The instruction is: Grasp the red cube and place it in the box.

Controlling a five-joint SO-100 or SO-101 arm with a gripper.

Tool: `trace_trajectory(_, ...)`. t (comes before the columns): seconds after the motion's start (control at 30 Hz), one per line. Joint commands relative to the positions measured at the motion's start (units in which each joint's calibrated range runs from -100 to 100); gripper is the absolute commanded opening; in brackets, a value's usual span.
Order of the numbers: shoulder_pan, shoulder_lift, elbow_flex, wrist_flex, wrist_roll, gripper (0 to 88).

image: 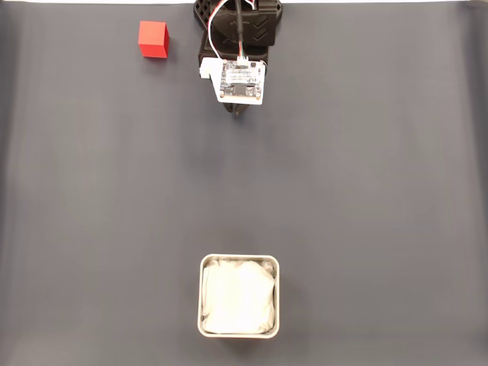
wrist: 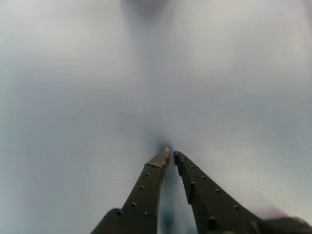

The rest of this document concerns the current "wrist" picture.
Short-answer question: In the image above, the dark blue table mat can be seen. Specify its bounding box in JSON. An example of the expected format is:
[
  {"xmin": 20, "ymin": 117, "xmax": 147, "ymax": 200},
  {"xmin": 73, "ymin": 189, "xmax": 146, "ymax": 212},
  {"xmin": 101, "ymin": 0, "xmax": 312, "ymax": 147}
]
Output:
[{"xmin": 0, "ymin": 0, "xmax": 312, "ymax": 234}]

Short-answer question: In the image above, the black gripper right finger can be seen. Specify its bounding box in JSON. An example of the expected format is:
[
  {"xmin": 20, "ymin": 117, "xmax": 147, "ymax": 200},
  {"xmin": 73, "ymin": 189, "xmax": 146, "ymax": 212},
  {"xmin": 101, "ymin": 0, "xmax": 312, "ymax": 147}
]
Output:
[{"xmin": 173, "ymin": 151, "xmax": 312, "ymax": 234}]

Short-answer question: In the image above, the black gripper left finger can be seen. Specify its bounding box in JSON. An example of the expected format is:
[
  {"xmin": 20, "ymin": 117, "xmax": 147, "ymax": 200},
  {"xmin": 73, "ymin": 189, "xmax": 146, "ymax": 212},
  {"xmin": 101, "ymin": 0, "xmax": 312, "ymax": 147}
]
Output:
[{"xmin": 90, "ymin": 147, "xmax": 171, "ymax": 234}]

